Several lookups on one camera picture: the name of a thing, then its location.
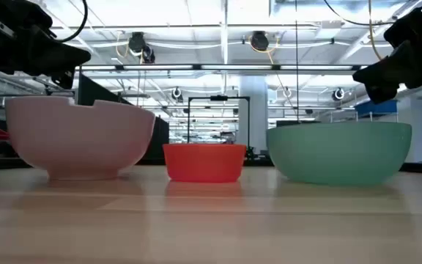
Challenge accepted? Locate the long light strip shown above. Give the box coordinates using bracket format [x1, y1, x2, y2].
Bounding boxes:
[74, 64, 366, 72]

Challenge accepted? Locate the green bowl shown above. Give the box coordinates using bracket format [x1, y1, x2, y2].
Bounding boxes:
[265, 122, 413, 186]

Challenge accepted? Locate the black gantry frame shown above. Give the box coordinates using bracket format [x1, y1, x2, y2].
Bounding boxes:
[187, 95, 251, 147]

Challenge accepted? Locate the small red bowl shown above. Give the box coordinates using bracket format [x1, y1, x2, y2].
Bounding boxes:
[162, 143, 248, 183]

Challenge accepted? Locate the pale notched-rim bowl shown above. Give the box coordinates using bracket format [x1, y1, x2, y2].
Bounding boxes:
[4, 95, 156, 181]

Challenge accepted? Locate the blue plastic bin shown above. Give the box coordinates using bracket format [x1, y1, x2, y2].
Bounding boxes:
[355, 99, 399, 118]

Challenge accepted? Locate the white pillar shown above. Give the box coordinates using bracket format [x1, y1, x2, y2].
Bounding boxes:
[238, 75, 270, 155]

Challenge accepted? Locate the black monitor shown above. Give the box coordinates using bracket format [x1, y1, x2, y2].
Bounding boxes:
[275, 120, 320, 128]

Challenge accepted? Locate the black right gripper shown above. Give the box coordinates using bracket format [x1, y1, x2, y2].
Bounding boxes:
[352, 40, 422, 105]

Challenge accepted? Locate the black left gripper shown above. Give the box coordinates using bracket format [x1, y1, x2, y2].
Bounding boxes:
[31, 18, 92, 90]

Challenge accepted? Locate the yellow hanging cable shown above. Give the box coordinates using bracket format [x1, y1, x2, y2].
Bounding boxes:
[367, 0, 385, 62]

